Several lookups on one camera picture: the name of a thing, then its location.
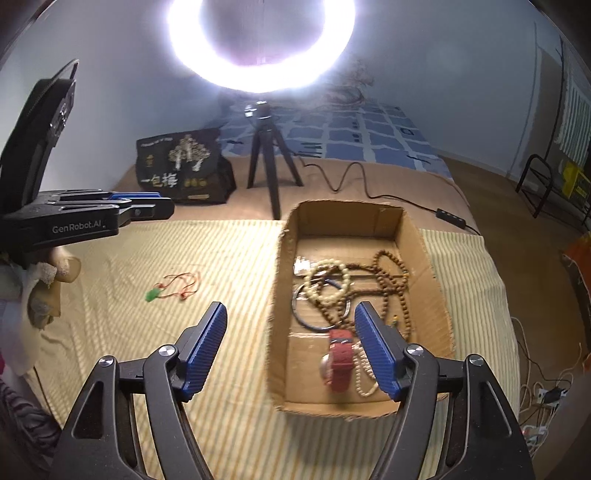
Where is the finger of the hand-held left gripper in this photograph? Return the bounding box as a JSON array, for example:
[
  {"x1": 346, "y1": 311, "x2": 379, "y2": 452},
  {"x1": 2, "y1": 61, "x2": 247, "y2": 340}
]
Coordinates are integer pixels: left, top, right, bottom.
[
  {"x1": 60, "y1": 198, "x2": 176, "y2": 228},
  {"x1": 41, "y1": 189, "x2": 163, "y2": 204}
]

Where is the white power strip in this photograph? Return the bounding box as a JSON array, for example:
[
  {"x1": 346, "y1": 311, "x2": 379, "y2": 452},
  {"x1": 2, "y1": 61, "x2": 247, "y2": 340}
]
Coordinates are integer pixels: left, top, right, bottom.
[{"x1": 531, "y1": 383, "x2": 570, "y2": 406}]

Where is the thin metal bangle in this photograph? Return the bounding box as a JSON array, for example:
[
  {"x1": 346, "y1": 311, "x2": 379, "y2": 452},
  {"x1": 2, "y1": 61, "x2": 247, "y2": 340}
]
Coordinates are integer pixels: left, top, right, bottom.
[{"x1": 292, "y1": 281, "x2": 352, "y2": 331}]

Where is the brown wooden bead necklace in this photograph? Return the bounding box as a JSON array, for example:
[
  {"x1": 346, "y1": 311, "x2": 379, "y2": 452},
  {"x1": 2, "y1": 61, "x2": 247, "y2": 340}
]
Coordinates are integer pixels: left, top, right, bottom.
[{"x1": 344, "y1": 249, "x2": 415, "y2": 343}]

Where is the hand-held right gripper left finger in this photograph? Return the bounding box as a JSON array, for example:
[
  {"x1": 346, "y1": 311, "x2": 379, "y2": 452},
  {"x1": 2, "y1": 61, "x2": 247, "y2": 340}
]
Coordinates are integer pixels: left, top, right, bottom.
[{"x1": 55, "y1": 301, "x2": 228, "y2": 480}]

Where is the bed with tan sheet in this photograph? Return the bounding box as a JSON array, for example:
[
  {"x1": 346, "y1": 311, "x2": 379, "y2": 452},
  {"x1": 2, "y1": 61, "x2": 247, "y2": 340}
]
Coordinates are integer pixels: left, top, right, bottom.
[{"x1": 113, "y1": 154, "x2": 472, "y2": 236}]

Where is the green pendant red cord necklace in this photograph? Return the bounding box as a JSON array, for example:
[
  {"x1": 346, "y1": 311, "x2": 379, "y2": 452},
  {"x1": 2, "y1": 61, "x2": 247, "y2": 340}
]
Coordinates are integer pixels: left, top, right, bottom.
[{"x1": 145, "y1": 271, "x2": 203, "y2": 304}]

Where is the yellow box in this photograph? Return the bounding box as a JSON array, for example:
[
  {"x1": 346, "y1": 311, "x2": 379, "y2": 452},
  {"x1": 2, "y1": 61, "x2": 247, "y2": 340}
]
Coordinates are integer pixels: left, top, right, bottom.
[{"x1": 561, "y1": 161, "x2": 591, "y2": 200}]

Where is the orange cloth covered bench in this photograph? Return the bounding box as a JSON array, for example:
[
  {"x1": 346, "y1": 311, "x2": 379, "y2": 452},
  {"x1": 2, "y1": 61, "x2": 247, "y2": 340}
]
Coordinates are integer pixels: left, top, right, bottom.
[{"x1": 560, "y1": 231, "x2": 591, "y2": 326}]

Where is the cream bead bracelet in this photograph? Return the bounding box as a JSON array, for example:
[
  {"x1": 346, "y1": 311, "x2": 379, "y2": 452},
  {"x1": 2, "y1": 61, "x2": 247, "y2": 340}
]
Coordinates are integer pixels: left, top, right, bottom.
[{"x1": 302, "y1": 259, "x2": 357, "y2": 325}]

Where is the blue patterned blanket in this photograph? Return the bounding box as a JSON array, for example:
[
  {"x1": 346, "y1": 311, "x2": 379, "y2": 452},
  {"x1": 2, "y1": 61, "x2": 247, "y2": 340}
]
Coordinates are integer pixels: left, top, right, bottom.
[{"x1": 217, "y1": 99, "x2": 455, "y2": 178}]

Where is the black clothes rack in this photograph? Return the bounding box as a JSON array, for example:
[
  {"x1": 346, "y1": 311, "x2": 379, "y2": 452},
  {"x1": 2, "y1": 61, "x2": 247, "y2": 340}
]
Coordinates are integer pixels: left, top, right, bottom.
[{"x1": 515, "y1": 37, "x2": 591, "y2": 223}]

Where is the white striped towel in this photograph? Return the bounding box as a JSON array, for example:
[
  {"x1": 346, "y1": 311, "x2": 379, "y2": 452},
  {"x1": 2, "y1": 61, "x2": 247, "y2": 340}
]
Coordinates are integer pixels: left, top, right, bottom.
[{"x1": 556, "y1": 76, "x2": 591, "y2": 160}]

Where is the yellow striped cloth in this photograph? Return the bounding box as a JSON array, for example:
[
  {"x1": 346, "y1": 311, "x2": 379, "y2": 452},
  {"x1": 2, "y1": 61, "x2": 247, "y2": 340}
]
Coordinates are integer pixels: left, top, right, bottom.
[{"x1": 23, "y1": 219, "x2": 522, "y2": 480}]

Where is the black cable with inline switch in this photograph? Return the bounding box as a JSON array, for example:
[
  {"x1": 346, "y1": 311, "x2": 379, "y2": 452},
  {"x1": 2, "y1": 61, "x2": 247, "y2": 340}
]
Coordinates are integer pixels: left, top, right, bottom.
[{"x1": 295, "y1": 154, "x2": 482, "y2": 237}]

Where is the dark patterned cloth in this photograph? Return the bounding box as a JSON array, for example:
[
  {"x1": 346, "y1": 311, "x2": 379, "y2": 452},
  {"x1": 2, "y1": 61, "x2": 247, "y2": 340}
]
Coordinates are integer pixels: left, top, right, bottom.
[{"x1": 0, "y1": 369, "x2": 62, "y2": 480}]

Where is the cardboard box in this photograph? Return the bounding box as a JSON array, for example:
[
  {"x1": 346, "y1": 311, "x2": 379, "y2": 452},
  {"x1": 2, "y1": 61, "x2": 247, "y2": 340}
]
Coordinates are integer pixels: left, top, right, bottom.
[{"x1": 265, "y1": 199, "x2": 455, "y2": 420}]

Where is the person's left hand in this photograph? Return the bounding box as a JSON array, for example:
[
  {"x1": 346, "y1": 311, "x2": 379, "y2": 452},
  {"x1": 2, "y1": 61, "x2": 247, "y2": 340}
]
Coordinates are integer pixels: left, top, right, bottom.
[{"x1": 27, "y1": 255, "x2": 82, "y2": 330}]

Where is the ring light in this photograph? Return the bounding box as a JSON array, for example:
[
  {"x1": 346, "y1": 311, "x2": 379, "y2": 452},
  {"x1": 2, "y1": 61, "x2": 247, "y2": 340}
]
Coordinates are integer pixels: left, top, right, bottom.
[{"x1": 165, "y1": 0, "x2": 359, "y2": 92}]

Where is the black tripod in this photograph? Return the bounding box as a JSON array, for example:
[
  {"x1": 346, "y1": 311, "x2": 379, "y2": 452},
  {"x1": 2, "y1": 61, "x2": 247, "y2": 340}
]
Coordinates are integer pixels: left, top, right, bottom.
[{"x1": 245, "y1": 99, "x2": 305, "y2": 220}]

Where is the black snack bag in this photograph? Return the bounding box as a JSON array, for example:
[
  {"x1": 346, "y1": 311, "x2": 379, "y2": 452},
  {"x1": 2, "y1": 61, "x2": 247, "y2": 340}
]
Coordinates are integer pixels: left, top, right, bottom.
[{"x1": 136, "y1": 128, "x2": 237, "y2": 205}]

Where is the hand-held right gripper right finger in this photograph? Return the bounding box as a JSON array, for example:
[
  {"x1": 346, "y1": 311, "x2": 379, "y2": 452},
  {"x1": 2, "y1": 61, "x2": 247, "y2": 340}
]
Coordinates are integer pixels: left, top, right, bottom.
[{"x1": 354, "y1": 301, "x2": 536, "y2": 480}]

